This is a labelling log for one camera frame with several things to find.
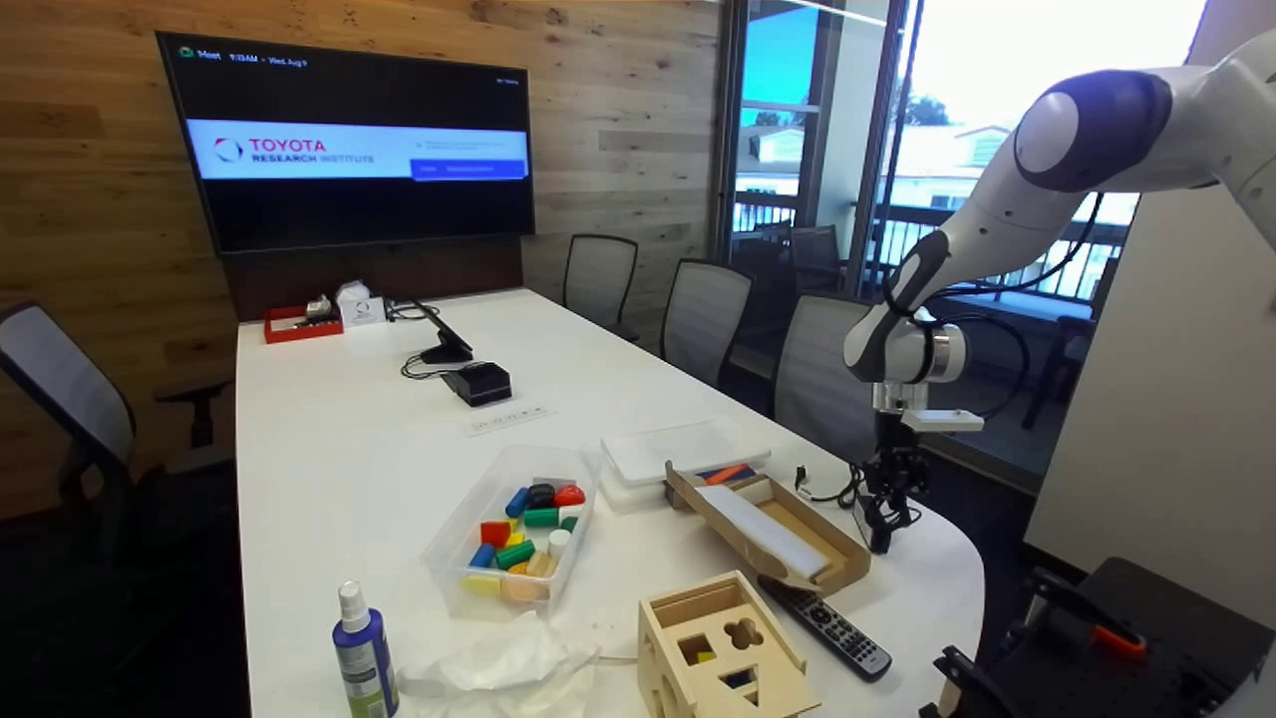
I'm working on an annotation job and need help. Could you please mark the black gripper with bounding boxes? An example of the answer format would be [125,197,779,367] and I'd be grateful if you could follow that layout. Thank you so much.
[856,429,929,556]

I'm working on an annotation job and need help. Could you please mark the wooden tray box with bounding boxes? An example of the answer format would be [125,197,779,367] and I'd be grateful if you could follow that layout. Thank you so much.
[663,459,879,599]

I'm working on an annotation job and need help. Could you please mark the wooden shape sorter box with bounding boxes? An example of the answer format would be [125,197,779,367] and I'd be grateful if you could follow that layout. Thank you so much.
[633,571,827,718]

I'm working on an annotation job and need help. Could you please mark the small black box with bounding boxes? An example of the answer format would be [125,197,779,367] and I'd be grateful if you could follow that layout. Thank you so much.
[439,361,518,413]

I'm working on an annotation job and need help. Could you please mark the small white box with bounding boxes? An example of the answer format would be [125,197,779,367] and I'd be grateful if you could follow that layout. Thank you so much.
[330,281,392,332]

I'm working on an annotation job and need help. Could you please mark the grey remote control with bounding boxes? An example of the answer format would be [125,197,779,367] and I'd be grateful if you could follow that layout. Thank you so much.
[772,583,896,687]

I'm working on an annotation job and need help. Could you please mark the small colourful packet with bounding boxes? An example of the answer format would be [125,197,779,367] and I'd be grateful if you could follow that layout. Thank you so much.
[699,459,763,492]

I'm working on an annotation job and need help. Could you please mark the clear plastic lid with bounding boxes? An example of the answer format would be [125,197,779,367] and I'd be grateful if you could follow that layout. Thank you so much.
[586,419,779,516]

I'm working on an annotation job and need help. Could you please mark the balcony railing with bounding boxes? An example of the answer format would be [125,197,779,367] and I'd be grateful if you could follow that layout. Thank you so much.
[732,188,1131,310]

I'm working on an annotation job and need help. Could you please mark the black equipment cart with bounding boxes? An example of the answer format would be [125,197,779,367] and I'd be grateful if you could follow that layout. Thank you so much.
[920,556,1276,718]

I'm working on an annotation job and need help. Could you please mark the tan wooden cylinder block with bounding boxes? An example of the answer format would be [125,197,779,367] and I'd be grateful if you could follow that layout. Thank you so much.
[498,571,553,613]

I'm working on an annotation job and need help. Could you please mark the white plastic bag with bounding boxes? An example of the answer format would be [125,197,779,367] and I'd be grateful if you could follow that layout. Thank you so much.
[396,609,651,718]

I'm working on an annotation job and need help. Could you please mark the clear plastic bin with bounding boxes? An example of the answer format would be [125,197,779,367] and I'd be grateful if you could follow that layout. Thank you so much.
[424,442,602,623]

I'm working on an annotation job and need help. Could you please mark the blue spray bottle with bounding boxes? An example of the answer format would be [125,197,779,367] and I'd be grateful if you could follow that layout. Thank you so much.
[327,574,404,718]

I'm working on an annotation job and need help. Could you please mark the red tray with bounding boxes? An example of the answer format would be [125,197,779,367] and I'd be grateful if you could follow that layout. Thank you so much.
[258,304,348,348]

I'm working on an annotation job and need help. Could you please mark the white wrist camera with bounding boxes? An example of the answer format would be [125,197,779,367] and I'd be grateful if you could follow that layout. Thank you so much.
[907,407,989,441]

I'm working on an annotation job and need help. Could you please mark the orange handle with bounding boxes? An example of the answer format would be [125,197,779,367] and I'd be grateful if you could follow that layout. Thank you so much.
[1085,623,1152,665]

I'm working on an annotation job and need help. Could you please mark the black cable stand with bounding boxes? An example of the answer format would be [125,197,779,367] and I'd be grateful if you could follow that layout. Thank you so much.
[396,300,479,383]

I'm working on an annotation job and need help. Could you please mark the wall mounted tv screen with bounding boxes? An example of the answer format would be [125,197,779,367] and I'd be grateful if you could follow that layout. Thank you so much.
[157,27,537,258]

